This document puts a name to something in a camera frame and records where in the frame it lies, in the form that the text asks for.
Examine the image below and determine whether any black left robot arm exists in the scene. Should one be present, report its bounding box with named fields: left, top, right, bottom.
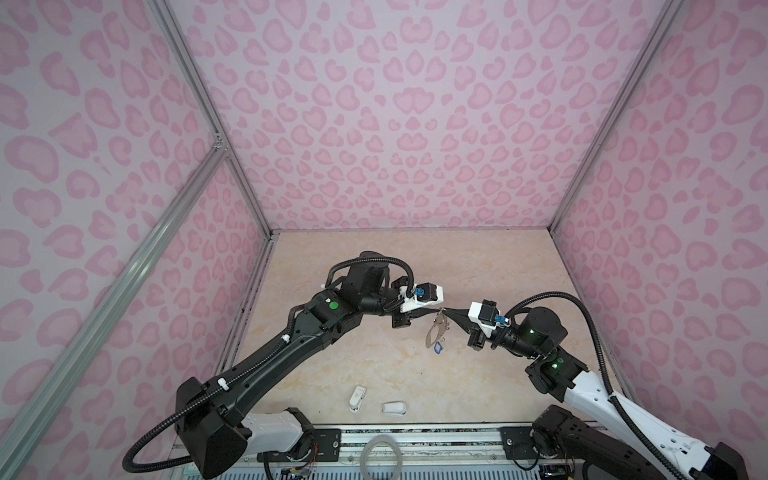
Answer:
left=174, top=251, right=415, bottom=479

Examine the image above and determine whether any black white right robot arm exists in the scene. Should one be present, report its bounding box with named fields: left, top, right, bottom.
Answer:
left=441, top=291, right=748, bottom=479

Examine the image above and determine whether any white rounded plastic piece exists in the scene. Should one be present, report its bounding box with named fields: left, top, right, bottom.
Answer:
left=381, top=401, right=407, bottom=416

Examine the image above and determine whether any white clip device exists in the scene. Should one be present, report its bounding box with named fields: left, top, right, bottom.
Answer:
left=348, top=385, right=367, bottom=413

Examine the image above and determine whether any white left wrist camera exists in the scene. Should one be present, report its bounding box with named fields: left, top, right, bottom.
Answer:
left=399, top=283, right=444, bottom=313

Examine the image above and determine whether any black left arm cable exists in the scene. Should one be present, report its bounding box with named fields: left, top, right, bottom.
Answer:
left=121, top=255, right=416, bottom=474

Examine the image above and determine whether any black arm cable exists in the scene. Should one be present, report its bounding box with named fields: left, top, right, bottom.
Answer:
left=503, top=291, right=685, bottom=480
left=121, top=255, right=416, bottom=474

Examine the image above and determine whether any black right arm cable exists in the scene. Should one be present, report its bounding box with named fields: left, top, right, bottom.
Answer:
left=503, top=291, right=685, bottom=480

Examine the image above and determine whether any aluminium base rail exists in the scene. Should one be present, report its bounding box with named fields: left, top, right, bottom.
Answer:
left=161, top=419, right=691, bottom=480

